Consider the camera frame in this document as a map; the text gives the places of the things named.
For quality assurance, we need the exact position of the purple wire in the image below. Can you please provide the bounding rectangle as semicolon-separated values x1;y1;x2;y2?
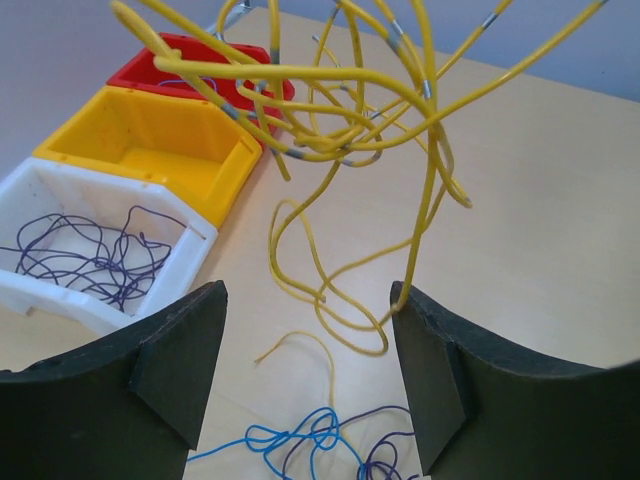
158;75;219;94
0;204;187;314

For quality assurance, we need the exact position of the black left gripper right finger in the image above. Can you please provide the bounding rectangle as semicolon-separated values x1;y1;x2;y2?
393;288;639;479

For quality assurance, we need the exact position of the yellow plastic bin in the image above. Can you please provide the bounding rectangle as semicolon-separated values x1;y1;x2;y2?
33;86;263;227

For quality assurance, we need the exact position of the coloured wire bundle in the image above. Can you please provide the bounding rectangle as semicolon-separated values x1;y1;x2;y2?
185;404;424;480

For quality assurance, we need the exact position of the white plastic bin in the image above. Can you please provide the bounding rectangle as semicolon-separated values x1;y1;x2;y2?
1;157;218;334

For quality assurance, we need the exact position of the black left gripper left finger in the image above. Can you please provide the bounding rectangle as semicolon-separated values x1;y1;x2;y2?
1;281;228;479

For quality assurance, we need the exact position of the red plastic bin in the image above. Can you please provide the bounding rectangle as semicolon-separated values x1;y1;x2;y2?
108;33;295;149

